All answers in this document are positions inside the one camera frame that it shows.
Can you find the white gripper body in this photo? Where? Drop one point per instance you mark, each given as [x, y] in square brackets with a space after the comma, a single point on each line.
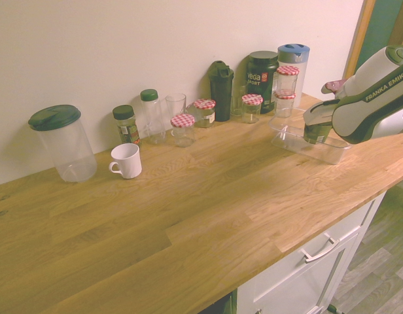
[321, 116]

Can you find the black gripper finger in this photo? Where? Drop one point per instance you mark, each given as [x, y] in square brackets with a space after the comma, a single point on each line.
[309, 132]
[324, 135]

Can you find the clear rectangular plastic container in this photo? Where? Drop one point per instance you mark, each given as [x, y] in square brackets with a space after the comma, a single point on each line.
[286, 137]

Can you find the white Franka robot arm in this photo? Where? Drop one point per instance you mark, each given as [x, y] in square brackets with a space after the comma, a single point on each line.
[378, 98]

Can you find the clear pitcher blue lid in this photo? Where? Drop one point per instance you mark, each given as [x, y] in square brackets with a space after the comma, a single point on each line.
[303, 65]

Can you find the black protein powder tub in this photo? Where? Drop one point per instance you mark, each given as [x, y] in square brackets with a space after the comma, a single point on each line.
[262, 78]

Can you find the clear glass tumbler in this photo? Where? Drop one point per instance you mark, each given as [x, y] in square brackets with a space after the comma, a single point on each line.
[238, 101]

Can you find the black shaker bottle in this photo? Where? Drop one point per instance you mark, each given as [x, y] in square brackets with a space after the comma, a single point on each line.
[221, 95]

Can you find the labelled jar red checkered lid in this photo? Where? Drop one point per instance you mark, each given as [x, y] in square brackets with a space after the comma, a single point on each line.
[204, 114]

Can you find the empty jar red checkered lid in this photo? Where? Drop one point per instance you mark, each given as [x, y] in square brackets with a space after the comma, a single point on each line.
[182, 131]

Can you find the tall clear drinking glass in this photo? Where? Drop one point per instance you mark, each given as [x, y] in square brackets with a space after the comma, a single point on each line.
[176, 104]

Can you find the clear bottle green cap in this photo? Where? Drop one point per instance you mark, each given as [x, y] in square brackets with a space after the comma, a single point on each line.
[152, 117]

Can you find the dark-lidded labelled spice jar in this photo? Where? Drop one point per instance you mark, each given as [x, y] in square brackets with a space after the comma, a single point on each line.
[127, 126]

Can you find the white ceramic mug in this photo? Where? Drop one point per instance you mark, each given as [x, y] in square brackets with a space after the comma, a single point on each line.
[128, 162]

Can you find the large clear canister green lid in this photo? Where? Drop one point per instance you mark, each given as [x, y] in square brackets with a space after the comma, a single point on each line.
[64, 147]

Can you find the wooden door frame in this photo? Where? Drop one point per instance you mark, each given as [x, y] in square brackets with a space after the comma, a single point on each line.
[358, 32]

